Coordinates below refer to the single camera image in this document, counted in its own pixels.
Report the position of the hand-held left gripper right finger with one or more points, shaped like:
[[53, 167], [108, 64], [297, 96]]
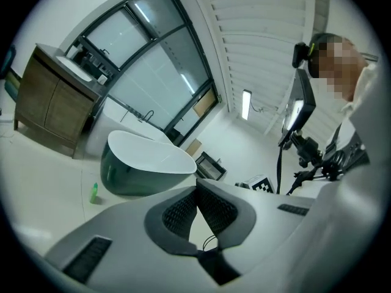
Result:
[[244, 221]]

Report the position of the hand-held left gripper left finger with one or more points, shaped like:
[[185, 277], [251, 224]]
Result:
[[159, 224]]

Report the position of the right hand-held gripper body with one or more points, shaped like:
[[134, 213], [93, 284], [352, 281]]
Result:
[[262, 185]]

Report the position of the green cleaner bottle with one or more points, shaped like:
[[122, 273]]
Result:
[[93, 194]]

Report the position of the black framed glass box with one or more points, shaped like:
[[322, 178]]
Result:
[[210, 166]]

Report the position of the dark green bathtub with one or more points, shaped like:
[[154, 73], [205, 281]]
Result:
[[122, 175]]

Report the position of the cardboard sheet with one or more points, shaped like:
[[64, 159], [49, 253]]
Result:
[[204, 103], [193, 148]]

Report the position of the rectangular ceiling light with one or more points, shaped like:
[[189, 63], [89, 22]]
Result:
[[246, 104]]

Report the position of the black chest screen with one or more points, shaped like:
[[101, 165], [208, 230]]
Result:
[[301, 102]]

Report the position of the black bathtub faucet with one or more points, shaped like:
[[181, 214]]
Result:
[[149, 114]]

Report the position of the white bathtub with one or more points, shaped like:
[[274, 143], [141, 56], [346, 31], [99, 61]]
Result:
[[100, 130]]

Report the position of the person's white shirt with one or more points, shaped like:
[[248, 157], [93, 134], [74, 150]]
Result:
[[363, 108]]

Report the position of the person's head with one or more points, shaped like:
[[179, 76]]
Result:
[[336, 63]]

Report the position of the black framed window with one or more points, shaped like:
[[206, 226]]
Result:
[[159, 72]]

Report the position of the white cup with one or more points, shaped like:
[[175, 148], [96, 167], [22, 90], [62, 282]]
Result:
[[102, 79]]

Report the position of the wooden vanity cabinet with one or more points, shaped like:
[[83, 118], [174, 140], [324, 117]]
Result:
[[49, 102]]

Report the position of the white sink basin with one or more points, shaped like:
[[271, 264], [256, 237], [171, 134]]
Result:
[[76, 69]]

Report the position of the teal towel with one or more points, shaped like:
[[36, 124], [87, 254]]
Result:
[[8, 63]]

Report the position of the black head camera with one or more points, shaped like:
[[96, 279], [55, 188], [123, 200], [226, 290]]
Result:
[[301, 53]]

